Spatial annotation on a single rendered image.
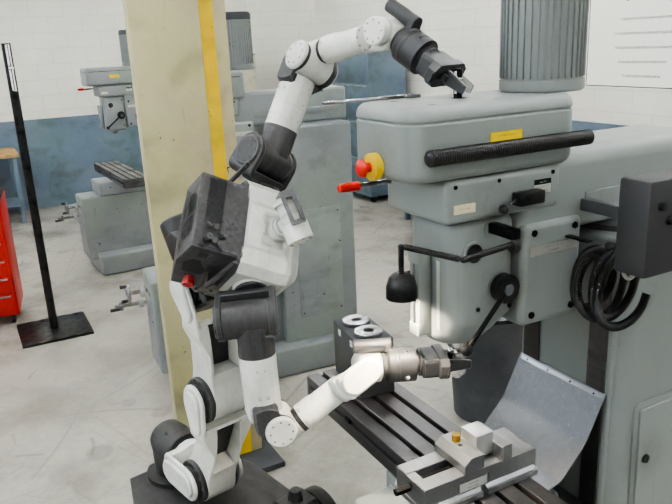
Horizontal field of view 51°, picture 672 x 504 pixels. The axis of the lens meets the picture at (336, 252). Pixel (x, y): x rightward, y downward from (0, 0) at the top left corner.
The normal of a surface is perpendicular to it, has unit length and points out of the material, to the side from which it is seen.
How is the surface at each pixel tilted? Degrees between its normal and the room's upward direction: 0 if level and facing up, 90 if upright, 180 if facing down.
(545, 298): 90
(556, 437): 46
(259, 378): 86
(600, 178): 90
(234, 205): 59
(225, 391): 81
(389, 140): 90
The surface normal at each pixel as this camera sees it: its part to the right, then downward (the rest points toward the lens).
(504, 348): 0.16, 0.34
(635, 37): -0.88, 0.18
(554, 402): -0.80, -0.28
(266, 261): 0.53, -0.34
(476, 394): -0.49, 0.33
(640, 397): 0.47, 0.21
